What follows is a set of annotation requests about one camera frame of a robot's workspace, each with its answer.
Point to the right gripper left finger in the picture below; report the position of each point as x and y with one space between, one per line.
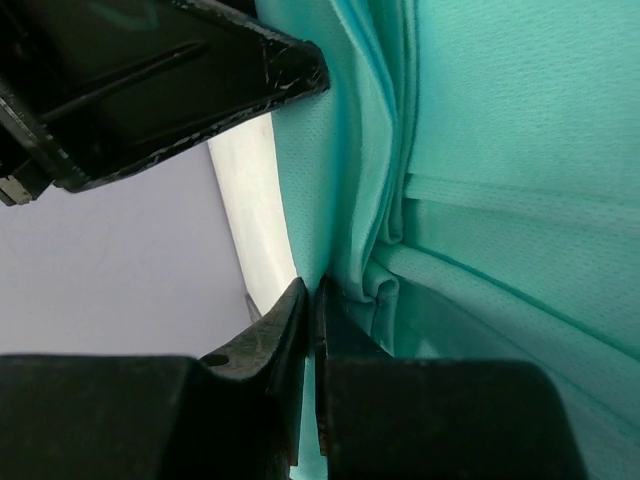
233 414

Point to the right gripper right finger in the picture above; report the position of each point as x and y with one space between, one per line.
382 417

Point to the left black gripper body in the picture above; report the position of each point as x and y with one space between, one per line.
94 92

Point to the teal green t-shirt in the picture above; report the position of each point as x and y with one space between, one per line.
471 182

